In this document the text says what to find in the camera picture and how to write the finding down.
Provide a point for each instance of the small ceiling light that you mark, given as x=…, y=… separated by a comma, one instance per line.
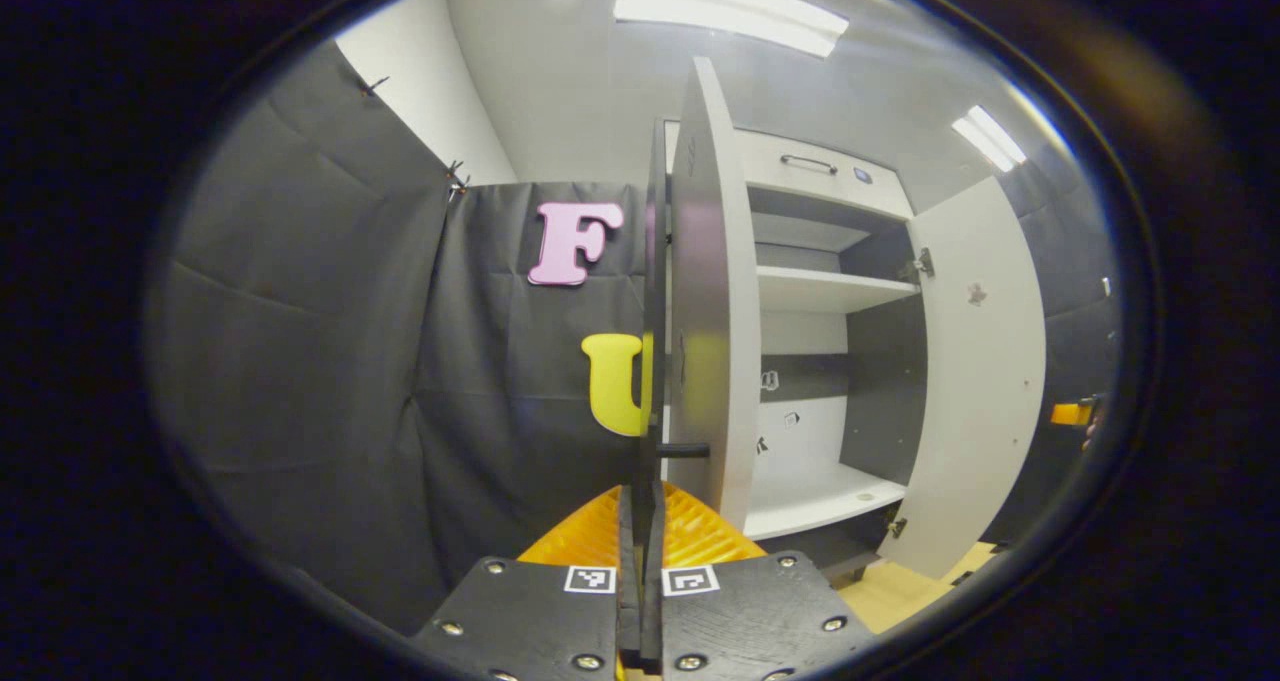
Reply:
x=990, y=139

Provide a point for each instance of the grey cabinet drawer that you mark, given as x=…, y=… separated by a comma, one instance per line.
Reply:
x=830, y=186

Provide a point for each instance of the black backdrop cloth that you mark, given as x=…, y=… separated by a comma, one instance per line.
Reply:
x=350, y=361

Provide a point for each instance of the grey cabinet door cube stickers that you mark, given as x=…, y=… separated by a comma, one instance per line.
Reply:
x=985, y=361

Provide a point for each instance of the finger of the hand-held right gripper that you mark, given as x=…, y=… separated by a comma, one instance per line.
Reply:
x=1068, y=414

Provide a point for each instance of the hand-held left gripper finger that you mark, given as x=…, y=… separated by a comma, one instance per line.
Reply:
x=628, y=611
x=652, y=611

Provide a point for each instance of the large ceiling light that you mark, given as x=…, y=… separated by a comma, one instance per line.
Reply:
x=730, y=11

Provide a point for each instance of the metal door hinge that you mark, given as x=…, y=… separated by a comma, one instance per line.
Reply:
x=920, y=264
x=896, y=527

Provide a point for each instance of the grey double-door shoe cabinet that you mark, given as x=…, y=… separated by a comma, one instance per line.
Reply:
x=885, y=391

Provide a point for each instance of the white cabinet shelf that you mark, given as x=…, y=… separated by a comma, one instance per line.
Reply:
x=820, y=289

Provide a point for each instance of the grey cabinet door checkered sticker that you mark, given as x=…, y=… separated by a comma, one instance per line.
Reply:
x=715, y=311

